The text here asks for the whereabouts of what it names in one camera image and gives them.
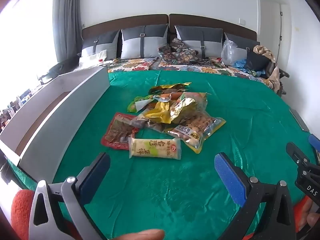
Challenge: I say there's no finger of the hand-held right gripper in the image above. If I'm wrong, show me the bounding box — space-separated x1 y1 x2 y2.
308 134 320 159
286 142 310 167

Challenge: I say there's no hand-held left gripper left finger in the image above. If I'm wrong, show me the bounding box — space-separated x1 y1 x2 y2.
29 152 111 240

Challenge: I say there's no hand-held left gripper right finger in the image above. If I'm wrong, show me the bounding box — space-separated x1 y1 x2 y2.
214 152 297 240

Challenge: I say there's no red snack packet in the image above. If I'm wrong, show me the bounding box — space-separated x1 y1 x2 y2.
101 112 139 151

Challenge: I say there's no clear yellow-edged peanut bag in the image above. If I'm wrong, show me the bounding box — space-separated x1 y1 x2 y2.
166 111 227 154

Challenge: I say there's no cream snack packet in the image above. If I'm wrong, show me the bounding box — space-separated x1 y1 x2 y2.
128 137 182 161

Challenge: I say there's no small brown snack packet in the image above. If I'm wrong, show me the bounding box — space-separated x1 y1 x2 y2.
130 116 165 133

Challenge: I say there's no gold snack bag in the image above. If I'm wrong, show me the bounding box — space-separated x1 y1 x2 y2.
170 92 208 124

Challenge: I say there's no yellow snack packet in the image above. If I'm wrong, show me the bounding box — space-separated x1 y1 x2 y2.
144 100 175 124

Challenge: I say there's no orange snack packet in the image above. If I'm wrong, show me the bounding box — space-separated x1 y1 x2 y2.
154 92 185 103

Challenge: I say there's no green and gold snack packet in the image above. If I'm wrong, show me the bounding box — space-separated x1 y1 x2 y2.
149 82 192 95

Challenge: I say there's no person's right hand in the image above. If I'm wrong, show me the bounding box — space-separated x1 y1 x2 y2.
295 200 320 233

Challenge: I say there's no person's left hand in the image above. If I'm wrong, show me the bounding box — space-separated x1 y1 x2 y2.
111 229 165 240

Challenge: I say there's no green satin bedspread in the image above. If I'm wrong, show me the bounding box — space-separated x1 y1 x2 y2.
5 69 318 240

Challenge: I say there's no orange plush cloth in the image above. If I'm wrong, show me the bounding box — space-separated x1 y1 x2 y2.
10 189 35 240

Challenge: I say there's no black bag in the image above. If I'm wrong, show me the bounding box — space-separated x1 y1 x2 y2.
244 51 272 72

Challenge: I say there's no blue cloth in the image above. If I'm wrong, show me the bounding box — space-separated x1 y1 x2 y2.
234 59 253 72

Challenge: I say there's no black chair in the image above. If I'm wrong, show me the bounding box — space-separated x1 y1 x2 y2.
40 57 82 84

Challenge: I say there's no white door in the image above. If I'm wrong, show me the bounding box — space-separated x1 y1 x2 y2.
277 0 293 63

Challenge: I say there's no floral bedsheet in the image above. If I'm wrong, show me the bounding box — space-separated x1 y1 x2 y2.
107 57 278 85

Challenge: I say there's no white cloth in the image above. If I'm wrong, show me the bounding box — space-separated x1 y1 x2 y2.
79 50 108 68

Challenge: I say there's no grey two-tone pillow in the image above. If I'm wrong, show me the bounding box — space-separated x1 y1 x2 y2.
121 24 169 59
224 32 260 53
174 25 223 58
81 30 120 58

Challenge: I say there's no clear plastic bag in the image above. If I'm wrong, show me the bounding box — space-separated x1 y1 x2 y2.
221 39 247 67

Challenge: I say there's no dark floral quilt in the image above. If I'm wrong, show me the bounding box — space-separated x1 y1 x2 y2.
157 38 199 64

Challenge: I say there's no grey curtain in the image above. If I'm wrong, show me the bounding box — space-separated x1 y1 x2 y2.
52 0 83 63

